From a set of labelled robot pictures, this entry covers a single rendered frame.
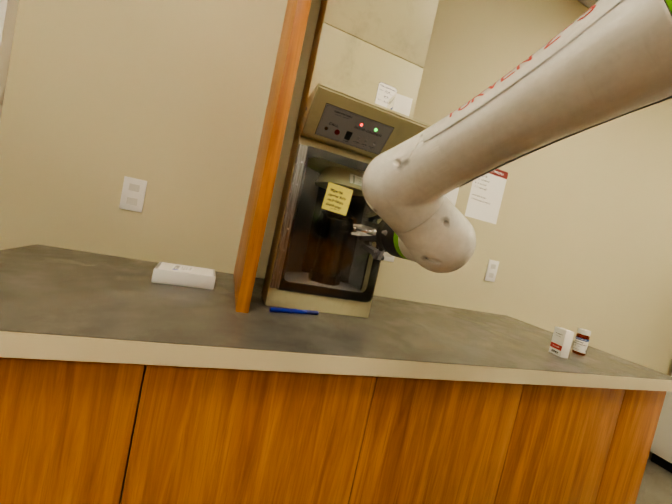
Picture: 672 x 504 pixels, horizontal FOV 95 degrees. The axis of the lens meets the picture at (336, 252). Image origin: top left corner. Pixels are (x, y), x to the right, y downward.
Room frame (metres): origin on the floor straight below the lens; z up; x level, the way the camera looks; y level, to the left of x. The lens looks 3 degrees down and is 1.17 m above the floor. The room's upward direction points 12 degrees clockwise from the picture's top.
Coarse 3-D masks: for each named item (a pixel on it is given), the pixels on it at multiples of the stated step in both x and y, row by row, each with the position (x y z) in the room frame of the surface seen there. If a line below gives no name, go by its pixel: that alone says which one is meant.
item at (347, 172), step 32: (320, 160) 0.85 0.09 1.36; (352, 160) 0.88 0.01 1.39; (320, 192) 0.86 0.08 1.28; (320, 224) 0.87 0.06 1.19; (352, 224) 0.90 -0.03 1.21; (288, 256) 0.84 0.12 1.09; (320, 256) 0.87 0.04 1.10; (352, 256) 0.90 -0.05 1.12; (288, 288) 0.85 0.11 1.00; (320, 288) 0.88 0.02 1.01; (352, 288) 0.91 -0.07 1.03
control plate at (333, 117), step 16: (336, 112) 0.79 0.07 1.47; (352, 112) 0.79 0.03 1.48; (320, 128) 0.81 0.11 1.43; (336, 128) 0.82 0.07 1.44; (352, 128) 0.82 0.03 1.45; (368, 128) 0.82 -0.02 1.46; (384, 128) 0.83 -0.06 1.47; (352, 144) 0.86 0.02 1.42; (368, 144) 0.86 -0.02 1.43; (384, 144) 0.86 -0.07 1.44
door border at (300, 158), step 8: (304, 152) 0.84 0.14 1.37; (296, 160) 0.83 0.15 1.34; (304, 160) 0.84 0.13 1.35; (296, 168) 0.83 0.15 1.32; (296, 176) 0.84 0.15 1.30; (296, 184) 0.84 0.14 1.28; (296, 192) 0.84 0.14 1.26; (288, 200) 0.83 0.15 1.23; (296, 200) 0.84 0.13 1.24; (288, 208) 0.83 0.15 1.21; (288, 216) 0.84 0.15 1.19; (288, 224) 0.84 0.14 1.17; (288, 232) 0.84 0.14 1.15; (288, 240) 0.84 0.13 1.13; (280, 248) 0.83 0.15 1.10; (280, 256) 0.84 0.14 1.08; (280, 264) 0.84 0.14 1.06; (272, 272) 0.83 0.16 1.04; (280, 272) 0.84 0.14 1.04
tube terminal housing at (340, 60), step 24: (312, 48) 0.93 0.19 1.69; (336, 48) 0.86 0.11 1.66; (360, 48) 0.88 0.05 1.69; (312, 72) 0.85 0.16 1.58; (336, 72) 0.86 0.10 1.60; (360, 72) 0.89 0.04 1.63; (384, 72) 0.91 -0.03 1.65; (408, 72) 0.94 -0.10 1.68; (360, 96) 0.89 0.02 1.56; (408, 96) 0.94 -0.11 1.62; (312, 144) 0.86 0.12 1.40; (288, 168) 0.92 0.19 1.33; (288, 192) 0.84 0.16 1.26; (264, 288) 0.91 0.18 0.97; (336, 312) 0.91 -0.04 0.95; (360, 312) 0.94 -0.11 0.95
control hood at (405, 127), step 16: (320, 96) 0.75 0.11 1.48; (336, 96) 0.76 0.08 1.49; (352, 96) 0.76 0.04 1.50; (320, 112) 0.78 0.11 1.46; (368, 112) 0.79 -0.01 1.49; (384, 112) 0.80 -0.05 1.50; (304, 128) 0.81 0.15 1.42; (400, 128) 0.83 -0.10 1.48; (416, 128) 0.84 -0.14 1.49; (336, 144) 0.85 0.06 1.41
